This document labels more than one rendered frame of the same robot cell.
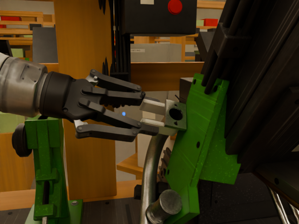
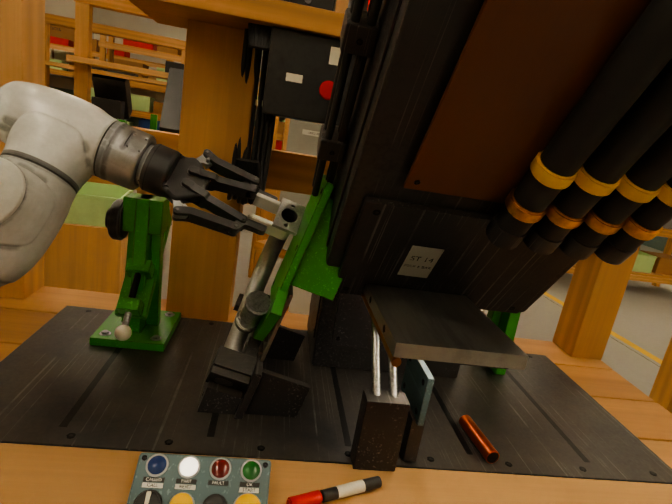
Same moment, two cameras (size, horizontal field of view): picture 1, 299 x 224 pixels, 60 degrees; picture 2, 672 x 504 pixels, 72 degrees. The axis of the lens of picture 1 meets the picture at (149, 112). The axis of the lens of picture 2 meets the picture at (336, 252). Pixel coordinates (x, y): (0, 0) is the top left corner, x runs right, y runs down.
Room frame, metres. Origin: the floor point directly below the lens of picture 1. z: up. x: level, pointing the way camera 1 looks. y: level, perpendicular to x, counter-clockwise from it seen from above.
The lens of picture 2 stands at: (-0.26, -0.15, 1.34)
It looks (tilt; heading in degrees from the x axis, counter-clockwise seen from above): 15 degrees down; 2
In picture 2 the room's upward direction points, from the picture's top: 10 degrees clockwise
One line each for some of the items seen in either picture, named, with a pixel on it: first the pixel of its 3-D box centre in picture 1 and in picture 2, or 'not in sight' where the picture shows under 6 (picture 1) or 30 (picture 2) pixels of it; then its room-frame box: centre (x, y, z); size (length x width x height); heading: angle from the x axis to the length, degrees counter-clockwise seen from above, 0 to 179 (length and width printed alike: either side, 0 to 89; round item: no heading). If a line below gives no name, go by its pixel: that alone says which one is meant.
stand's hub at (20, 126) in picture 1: (21, 140); (117, 219); (0.54, 0.28, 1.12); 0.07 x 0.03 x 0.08; 11
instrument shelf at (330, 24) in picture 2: not in sight; (370, 44); (0.75, -0.12, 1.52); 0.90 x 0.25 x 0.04; 101
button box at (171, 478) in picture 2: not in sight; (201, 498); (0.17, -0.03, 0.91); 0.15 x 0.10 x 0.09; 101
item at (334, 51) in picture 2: (156, 3); (311, 81); (0.68, -0.02, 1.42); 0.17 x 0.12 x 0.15; 101
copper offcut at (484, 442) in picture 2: not in sight; (477, 437); (0.39, -0.40, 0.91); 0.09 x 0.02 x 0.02; 17
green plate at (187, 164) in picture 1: (209, 135); (319, 244); (0.42, -0.10, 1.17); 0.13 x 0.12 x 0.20; 101
